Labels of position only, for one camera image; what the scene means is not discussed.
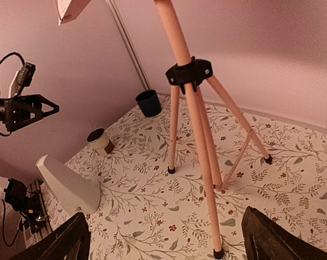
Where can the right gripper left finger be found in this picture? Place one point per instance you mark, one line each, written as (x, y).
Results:
(71, 240)

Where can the white metronome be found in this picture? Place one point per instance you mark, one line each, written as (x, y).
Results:
(72, 191)

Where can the paper coffee cup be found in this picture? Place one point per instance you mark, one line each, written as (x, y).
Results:
(100, 142)

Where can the pink music stand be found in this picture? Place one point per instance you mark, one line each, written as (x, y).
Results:
(195, 122)

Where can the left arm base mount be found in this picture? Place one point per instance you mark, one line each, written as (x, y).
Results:
(27, 203)

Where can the sheet music paper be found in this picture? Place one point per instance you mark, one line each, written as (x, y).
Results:
(63, 13)

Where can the dark blue cup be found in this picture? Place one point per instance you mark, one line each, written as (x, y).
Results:
(149, 103)

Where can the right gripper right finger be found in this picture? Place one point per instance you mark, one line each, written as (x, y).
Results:
(264, 239)

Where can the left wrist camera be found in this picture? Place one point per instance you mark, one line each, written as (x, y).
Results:
(22, 79)

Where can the left aluminium post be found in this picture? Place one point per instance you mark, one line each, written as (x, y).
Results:
(112, 7)

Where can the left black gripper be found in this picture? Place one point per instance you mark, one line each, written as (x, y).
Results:
(25, 110)

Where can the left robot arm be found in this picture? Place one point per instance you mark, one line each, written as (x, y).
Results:
(3, 129)

